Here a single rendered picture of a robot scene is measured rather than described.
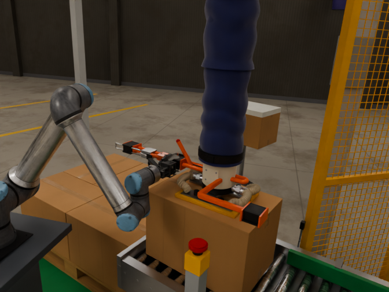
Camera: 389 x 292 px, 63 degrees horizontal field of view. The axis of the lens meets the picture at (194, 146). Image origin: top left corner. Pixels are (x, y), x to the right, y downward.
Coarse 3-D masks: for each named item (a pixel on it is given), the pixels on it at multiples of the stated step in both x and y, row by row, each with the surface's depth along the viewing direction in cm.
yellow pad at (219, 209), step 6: (180, 192) 163; (192, 192) 163; (180, 198) 161; (186, 198) 158; (192, 198) 158; (198, 198) 157; (222, 198) 153; (198, 204) 155; (204, 204) 153; (210, 204) 153; (216, 210) 150; (222, 210) 148; (228, 210) 148; (234, 216) 145
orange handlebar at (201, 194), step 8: (160, 152) 182; (192, 168) 166; (200, 168) 164; (240, 176) 157; (216, 184) 149; (200, 192) 138; (208, 200) 135; (216, 200) 133; (224, 200) 133; (232, 208) 129; (240, 208) 127
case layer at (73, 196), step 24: (72, 168) 286; (120, 168) 291; (48, 192) 242; (72, 192) 244; (96, 192) 246; (48, 216) 231; (72, 216) 213; (96, 216) 214; (72, 240) 221; (96, 240) 204; (120, 240) 191; (96, 264) 211
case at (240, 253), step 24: (168, 192) 166; (264, 192) 172; (168, 216) 162; (192, 216) 152; (216, 216) 147; (168, 240) 166; (216, 240) 147; (240, 240) 139; (264, 240) 156; (168, 264) 171; (216, 264) 150; (240, 264) 142; (264, 264) 166; (216, 288) 154; (240, 288) 145
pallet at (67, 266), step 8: (48, 256) 252; (56, 256) 252; (56, 264) 243; (64, 264) 235; (72, 264) 229; (64, 272) 239; (72, 272) 232; (80, 272) 231; (80, 280) 229; (88, 280) 229; (96, 280) 216; (88, 288) 224; (96, 288) 223; (104, 288) 223
